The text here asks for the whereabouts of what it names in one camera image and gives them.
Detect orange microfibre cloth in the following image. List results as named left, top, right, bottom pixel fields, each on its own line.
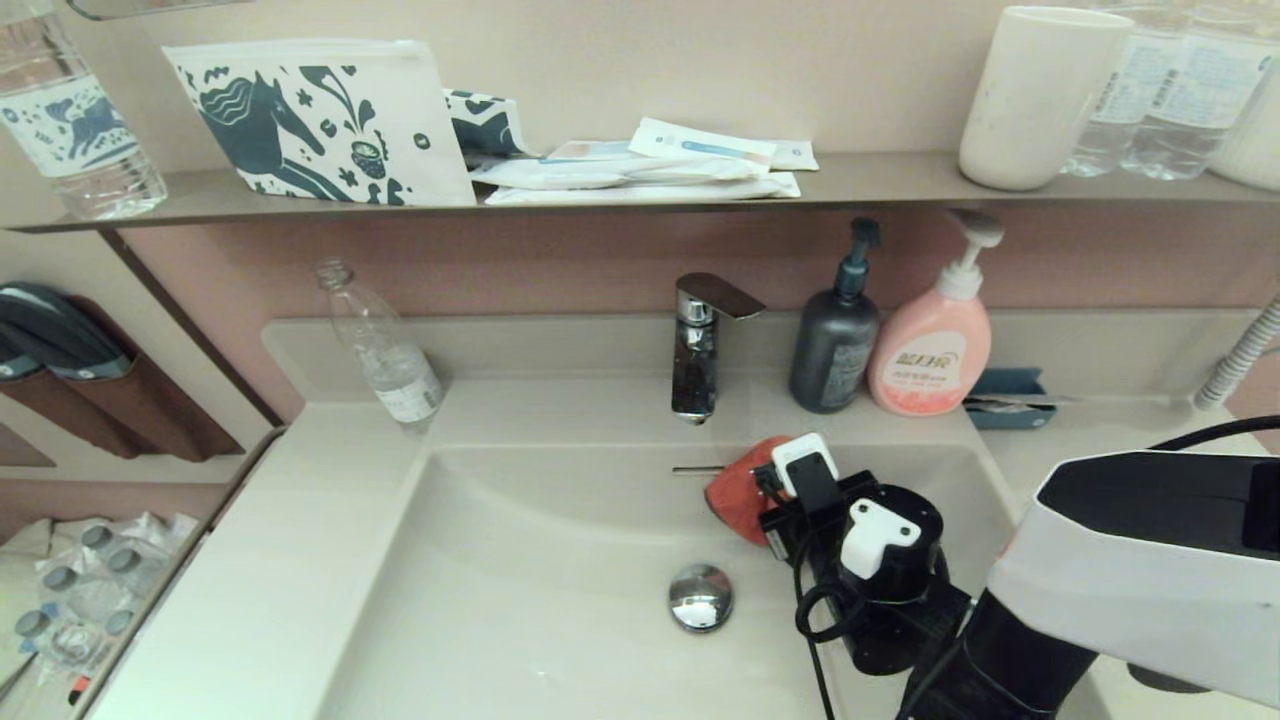
left=705, top=436, right=801, bottom=548

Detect chrome sink faucet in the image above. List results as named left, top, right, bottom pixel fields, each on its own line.
left=670, top=273, right=767, bottom=426

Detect white ceramic sink basin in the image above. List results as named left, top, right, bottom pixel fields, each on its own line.
left=318, top=443, right=1111, bottom=720

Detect chrome drain stopper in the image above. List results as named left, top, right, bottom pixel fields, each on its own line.
left=668, top=563, right=734, bottom=633

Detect dark grey pump bottle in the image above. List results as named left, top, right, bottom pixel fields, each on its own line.
left=788, top=218, right=883, bottom=416

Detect pink soap pump bottle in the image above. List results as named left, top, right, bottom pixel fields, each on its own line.
left=867, top=209, right=1006, bottom=418

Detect blue plastic box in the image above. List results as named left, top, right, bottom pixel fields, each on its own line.
left=965, top=368, right=1058, bottom=431

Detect white packet with blue stripe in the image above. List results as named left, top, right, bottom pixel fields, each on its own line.
left=627, top=117, right=777, bottom=169

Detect long white packet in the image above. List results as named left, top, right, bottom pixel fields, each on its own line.
left=468, top=155, right=771, bottom=191

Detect packet with orange blue print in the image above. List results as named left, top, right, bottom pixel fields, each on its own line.
left=542, top=140, right=641, bottom=164

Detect clear empty plastic bottle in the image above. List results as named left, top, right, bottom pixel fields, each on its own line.
left=317, top=258, right=446, bottom=436

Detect white plastic cup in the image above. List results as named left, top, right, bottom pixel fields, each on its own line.
left=958, top=5, right=1137, bottom=192

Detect small horse print pouch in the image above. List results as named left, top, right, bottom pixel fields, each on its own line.
left=443, top=90, right=541, bottom=161

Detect water bottle with white label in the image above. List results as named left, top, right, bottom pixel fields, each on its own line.
left=1060, top=0, right=1191, bottom=178
left=1122, top=0, right=1280, bottom=182

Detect white ribbed container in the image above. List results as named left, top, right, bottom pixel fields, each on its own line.
left=1208, top=60, right=1280, bottom=193

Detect large horse print pouch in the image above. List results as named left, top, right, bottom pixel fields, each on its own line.
left=163, top=40, right=478, bottom=208

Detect shrink-wrapped bottle pack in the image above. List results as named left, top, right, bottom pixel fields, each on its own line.
left=0, top=512, right=201, bottom=701

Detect dark grey slipper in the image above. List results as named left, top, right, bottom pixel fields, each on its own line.
left=0, top=340, right=43, bottom=384
left=0, top=283, right=133, bottom=381

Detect bottle with blue deer label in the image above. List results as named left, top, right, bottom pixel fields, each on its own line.
left=0, top=0, right=168, bottom=222

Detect grey brown wall shelf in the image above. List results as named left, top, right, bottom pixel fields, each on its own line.
left=0, top=150, right=1280, bottom=237

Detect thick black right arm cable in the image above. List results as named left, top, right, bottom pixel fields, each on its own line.
left=795, top=415, right=1280, bottom=720

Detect white corrugated hose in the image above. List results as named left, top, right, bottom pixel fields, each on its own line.
left=1195, top=297, right=1280, bottom=412

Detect brown wall pocket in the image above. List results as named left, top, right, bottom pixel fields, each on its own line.
left=0, top=300, right=246, bottom=464

